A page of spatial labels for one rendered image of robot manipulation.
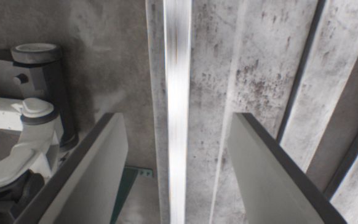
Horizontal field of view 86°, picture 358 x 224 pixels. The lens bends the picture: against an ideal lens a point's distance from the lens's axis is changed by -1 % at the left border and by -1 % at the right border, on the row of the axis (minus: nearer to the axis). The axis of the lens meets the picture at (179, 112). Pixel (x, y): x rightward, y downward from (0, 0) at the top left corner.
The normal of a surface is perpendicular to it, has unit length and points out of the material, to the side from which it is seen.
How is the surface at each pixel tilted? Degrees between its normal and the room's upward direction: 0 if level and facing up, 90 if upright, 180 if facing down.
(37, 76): 45
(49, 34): 0
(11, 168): 90
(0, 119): 7
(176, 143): 11
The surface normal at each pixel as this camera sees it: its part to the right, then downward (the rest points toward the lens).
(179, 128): 0.02, 0.50
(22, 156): 0.10, -0.86
